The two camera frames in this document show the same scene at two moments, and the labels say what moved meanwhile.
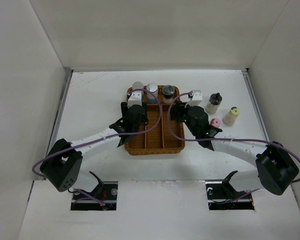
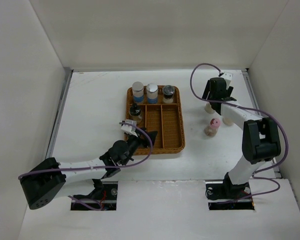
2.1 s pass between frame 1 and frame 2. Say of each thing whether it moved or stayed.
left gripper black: moved
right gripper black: moved
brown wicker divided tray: stayed
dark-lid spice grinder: stayed
